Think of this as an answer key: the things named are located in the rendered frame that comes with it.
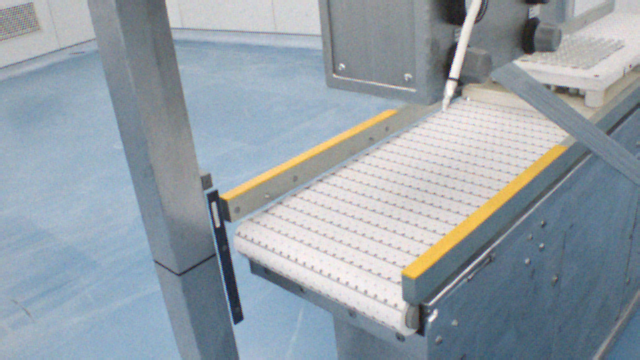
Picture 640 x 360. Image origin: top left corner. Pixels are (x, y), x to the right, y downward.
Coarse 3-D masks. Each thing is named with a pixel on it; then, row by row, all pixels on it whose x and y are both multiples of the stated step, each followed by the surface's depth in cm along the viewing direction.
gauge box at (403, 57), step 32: (320, 0) 46; (352, 0) 44; (384, 0) 42; (416, 0) 40; (512, 0) 48; (320, 32) 47; (352, 32) 45; (384, 32) 43; (416, 32) 41; (448, 32) 42; (480, 32) 46; (512, 32) 50; (352, 64) 47; (384, 64) 44; (416, 64) 42; (384, 96) 45; (416, 96) 43
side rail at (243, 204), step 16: (608, 0) 153; (576, 16) 139; (592, 16) 144; (400, 112) 93; (416, 112) 96; (368, 128) 88; (384, 128) 91; (400, 128) 94; (352, 144) 86; (368, 144) 89; (320, 160) 82; (336, 160) 84; (288, 176) 78; (304, 176) 80; (256, 192) 74; (272, 192) 76; (224, 208) 72; (240, 208) 73; (256, 208) 75
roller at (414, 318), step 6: (408, 306) 58; (414, 306) 57; (420, 306) 58; (408, 312) 57; (414, 312) 57; (420, 312) 58; (408, 318) 57; (414, 318) 58; (420, 318) 58; (408, 324) 58; (414, 324) 58; (420, 324) 59
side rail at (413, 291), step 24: (624, 96) 89; (600, 120) 82; (576, 144) 77; (552, 168) 73; (528, 192) 69; (504, 216) 65; (480, 240) 62; (456, 264) 59; (408, 288) 55; (432, 288) 57
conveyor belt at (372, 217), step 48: (384, 144) 91; (432, 144) 89; (480, 144) 87; (528, 144) 85; (336, 192) 78; (384, 192) 77; (432, 192) 75; (480, 192) 74; (240, 240) 73; (288, 240) 69; (336, 240) 68; (384, 240) 67; (432, 240) 66; (336, 288) 62; (384, 288) 59
